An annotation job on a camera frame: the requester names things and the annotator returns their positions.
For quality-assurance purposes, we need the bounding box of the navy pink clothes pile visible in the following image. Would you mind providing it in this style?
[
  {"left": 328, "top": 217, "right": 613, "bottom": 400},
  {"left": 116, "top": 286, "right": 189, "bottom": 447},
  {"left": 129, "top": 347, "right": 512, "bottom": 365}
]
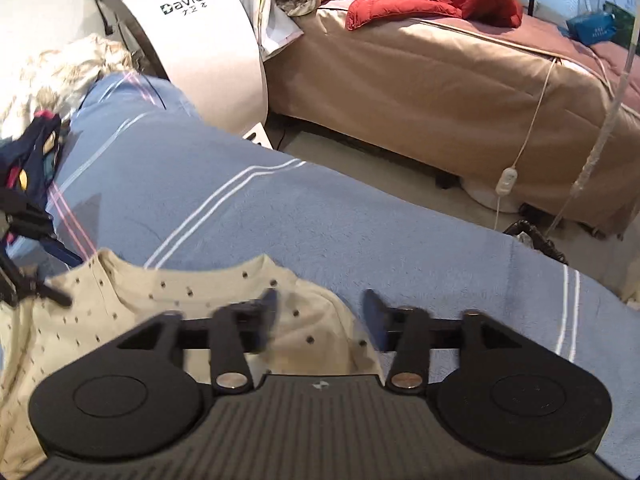
[{"left": 1, "top": 110, "right": 63, "bottom": 211}]

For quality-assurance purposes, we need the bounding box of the brown covered massage bed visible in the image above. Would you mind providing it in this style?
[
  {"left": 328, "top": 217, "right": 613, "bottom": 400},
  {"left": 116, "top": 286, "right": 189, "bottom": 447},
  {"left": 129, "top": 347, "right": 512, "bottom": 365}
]
[{"left": 265, "top": 1, "right": 639, "bottom": 234}]

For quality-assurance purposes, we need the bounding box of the floral beige quilt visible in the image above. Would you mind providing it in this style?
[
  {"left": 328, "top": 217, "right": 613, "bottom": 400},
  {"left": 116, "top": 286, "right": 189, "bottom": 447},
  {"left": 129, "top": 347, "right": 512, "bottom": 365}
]
[{"left": 1, "top": 34, "right": 134, "bottom": 140}]

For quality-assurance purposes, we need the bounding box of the beige polka dot shirt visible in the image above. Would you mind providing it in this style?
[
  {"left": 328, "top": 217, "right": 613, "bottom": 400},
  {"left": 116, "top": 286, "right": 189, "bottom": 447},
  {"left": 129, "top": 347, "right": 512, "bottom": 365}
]
[{"left": 1, "top": 249, "right": 383, "bottom": 479}]

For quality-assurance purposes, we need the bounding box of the white David B machine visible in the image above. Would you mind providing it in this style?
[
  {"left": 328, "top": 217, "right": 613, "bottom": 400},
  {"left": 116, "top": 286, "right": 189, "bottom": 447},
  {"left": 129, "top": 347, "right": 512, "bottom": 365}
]
[{"left": 100, "top": 0, "right": 268, "bottom": 136}]

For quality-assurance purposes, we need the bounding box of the blue bag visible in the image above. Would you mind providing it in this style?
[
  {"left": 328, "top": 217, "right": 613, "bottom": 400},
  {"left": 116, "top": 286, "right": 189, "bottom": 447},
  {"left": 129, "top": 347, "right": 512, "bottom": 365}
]
[{"left": 566, "top": 11, "right": 616, "bottom": 47}]

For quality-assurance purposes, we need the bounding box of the white inline switch cord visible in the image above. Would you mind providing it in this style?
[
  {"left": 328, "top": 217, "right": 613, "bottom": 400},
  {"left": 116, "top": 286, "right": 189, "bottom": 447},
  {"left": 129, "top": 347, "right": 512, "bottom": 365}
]
[{"left": 492, "top": 57, "right": 559, "bottom": 231}]

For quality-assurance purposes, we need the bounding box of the red jacket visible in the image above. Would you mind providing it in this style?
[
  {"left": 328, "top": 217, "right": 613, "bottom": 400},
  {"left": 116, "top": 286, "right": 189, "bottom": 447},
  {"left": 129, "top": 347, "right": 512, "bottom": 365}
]
[{"left": 345, "top": 0, "right": 523, "bottom": 32}]

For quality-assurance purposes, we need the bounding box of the blue striped bed sheet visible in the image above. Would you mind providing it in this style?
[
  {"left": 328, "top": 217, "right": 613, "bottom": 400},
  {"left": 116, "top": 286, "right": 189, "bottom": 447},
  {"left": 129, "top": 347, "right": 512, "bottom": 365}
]
[{"left": 0, "top": 71, "right": 640, "bottom": 479}]

